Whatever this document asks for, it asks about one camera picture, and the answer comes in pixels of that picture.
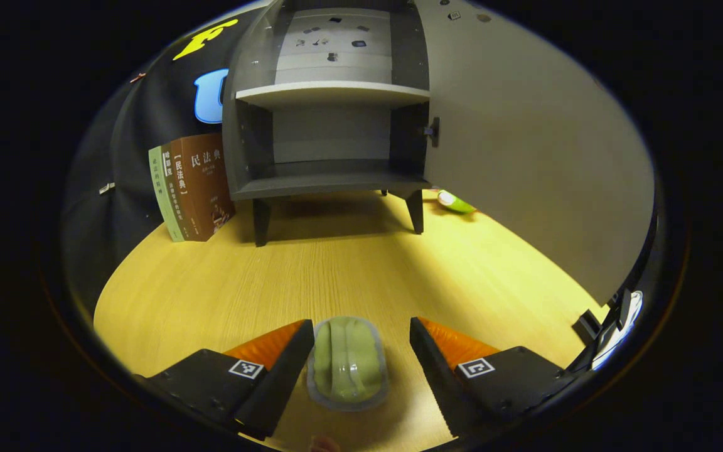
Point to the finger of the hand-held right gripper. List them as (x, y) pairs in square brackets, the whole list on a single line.
[(622, 307), (587, 326)]

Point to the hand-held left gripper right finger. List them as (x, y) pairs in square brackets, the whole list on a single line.
[(440, 389)]

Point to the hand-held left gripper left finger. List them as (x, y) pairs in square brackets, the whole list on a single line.
[(280, 383)]

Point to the beige cabinet door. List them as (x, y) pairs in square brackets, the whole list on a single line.
[(524, 157)]

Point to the green pink plush toy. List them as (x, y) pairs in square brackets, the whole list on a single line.
[(455, 202)]

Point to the brown book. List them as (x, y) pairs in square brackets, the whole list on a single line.
[(208, 188)]

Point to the dark green book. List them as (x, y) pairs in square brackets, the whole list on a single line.
[(171, 188)]

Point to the white clothespin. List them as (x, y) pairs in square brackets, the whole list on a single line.
[(107, 188)]

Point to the black backdrop cloth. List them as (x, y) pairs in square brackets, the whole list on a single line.
[(123, 144)]

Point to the pink clothespin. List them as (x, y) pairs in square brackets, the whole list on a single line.
[(138, 78)]

